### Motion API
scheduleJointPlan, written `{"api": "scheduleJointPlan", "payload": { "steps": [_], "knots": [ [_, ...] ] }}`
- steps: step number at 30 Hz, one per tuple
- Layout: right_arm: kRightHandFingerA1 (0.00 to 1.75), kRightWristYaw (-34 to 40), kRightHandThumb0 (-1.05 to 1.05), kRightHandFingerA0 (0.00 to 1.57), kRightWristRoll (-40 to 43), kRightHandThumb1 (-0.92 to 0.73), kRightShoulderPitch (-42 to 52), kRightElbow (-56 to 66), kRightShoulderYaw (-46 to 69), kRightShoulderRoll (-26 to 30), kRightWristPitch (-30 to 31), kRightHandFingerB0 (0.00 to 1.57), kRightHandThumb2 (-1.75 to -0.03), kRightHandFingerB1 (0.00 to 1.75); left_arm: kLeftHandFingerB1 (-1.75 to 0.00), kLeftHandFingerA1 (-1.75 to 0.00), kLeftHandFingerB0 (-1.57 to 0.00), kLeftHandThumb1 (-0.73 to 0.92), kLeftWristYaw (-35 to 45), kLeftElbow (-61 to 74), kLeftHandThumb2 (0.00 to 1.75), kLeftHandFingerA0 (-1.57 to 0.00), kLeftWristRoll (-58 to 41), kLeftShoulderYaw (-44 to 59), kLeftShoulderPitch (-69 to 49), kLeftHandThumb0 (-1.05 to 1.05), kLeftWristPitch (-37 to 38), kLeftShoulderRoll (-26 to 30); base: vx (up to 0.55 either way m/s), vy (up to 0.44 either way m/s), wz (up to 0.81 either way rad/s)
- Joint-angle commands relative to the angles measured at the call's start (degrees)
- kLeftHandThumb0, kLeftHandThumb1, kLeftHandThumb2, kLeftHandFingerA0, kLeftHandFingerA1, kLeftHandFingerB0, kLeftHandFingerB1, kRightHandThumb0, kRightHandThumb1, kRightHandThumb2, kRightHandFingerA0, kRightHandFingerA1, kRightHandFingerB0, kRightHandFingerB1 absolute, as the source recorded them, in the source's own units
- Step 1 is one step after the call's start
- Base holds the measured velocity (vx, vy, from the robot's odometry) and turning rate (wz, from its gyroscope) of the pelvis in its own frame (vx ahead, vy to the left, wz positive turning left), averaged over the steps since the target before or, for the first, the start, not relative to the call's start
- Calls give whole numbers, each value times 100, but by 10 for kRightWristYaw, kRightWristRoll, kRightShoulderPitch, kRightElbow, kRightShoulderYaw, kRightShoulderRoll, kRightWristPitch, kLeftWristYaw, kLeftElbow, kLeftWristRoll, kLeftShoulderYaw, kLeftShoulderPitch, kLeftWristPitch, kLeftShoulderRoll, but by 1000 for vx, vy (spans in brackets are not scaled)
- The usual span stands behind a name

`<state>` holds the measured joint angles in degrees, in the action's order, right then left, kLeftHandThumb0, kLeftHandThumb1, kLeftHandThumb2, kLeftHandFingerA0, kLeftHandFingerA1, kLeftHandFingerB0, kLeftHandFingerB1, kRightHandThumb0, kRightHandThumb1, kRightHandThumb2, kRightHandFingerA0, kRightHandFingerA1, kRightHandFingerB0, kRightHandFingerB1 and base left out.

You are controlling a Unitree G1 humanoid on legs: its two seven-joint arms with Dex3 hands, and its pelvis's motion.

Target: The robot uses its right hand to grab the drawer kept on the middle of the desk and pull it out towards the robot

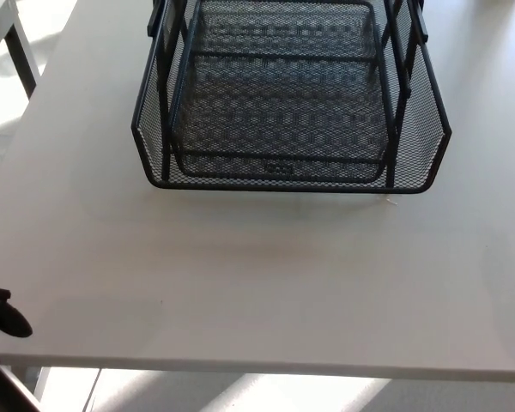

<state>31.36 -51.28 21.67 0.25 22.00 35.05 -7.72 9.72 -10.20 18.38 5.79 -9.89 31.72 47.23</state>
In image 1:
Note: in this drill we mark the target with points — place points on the white table leg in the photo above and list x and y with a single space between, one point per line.
43 384

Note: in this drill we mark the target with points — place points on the black mesh tray with label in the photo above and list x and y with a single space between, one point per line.
279 169

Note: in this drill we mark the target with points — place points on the small clear tape scrap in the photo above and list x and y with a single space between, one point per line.
389 200

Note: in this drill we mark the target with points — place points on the white side table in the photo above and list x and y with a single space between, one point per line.
22 64

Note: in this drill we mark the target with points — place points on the dark metal bar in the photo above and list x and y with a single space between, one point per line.
13 392

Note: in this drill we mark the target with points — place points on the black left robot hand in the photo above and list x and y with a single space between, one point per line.
10 319

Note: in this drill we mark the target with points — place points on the wide black mesh tray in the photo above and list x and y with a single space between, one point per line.
429 141

